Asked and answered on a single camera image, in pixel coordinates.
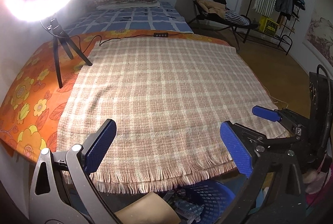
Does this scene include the black ring light cable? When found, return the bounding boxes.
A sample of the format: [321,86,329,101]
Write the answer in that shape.
[70,32,188,58]

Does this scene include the striped cloth on chair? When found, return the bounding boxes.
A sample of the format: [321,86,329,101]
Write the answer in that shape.
[225,9,250,26]

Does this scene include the orange floral bed sheet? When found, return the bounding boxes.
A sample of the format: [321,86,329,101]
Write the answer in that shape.
[0,28,274,165]

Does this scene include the cardboard piece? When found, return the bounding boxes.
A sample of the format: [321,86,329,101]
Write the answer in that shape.
[115,192,181,224]

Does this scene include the black tripod stand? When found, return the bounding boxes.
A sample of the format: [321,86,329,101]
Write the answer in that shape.
[47,17,93,89]

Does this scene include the tan cloth on chair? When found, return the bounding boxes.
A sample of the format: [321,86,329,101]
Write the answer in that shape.
[196,0,226,18]

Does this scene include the black folding chair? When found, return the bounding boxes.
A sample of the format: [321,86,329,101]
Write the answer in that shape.
[188,0,258,51]

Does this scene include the beige plaid fringed blanket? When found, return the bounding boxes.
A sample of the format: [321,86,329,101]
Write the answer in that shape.
[56,38,287,194]

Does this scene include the blue plastic laundry basket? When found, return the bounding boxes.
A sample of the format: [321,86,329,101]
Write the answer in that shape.
[159,180,235,223]

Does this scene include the black inline cable remote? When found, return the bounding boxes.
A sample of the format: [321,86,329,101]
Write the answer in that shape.
[153,32,169,38]

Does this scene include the pink garment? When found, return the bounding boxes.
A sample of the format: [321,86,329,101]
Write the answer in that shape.
[306,181,332,207]

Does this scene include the blue checked bed sheet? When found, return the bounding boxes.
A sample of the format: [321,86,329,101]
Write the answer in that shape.
[65,2,192,35]

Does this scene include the wall picture poster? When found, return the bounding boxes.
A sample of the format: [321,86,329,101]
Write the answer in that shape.
[305,10,332,66]

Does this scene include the black clothes rack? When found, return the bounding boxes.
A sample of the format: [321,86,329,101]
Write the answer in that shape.
[242,0,305,54]

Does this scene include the yellow crate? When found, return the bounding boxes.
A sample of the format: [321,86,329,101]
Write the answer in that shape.
[258,16,279,37]

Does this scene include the gloved right hand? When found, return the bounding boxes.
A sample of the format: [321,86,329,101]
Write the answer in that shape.
[302,168,332,195]

